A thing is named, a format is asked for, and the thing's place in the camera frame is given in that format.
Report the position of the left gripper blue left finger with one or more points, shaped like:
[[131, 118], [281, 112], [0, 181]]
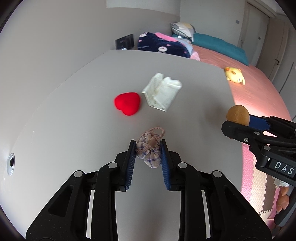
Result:
[[130, 161]]

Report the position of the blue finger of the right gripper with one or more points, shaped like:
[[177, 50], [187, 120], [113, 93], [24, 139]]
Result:
[[258, 123]]

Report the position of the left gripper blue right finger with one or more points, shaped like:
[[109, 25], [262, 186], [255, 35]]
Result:
[[166, 164]]

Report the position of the purple plaid sachet pouch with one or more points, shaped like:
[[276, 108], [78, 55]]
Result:
[[148, 147]]

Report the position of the brown potato plush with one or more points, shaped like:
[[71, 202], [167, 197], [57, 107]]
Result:
[[238, 114]]

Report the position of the red heart plush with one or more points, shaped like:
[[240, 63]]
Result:
[[128, 103]]

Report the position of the white paper packet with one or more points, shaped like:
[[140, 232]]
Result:
[[161, 91]]

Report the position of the person's right hand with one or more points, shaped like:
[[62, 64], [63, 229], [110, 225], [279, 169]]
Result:
[[283, 199]]

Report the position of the pink bed sheet mattress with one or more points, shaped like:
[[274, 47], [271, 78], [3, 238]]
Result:
[[258, 94]]

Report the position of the coloured foam floor mat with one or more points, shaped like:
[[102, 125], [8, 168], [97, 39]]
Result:
[[258, 188]]

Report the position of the yellow chick plush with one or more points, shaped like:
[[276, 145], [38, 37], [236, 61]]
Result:
[[234, 75]]

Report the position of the teal pillow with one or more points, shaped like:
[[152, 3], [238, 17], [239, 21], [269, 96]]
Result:
[[220, 46]]

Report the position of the pink folded blanket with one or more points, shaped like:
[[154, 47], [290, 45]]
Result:
[[187, 43]]

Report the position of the white door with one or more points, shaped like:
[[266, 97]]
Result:
[[253, 32]]

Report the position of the navy rabbit blanket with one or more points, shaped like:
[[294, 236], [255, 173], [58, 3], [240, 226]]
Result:
[[151, 42]]

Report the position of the checked patchwork pillow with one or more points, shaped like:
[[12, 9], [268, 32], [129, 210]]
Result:
[[184, 30]]

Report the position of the silver cable grommet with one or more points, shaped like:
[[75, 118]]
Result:
[[10, 166]]

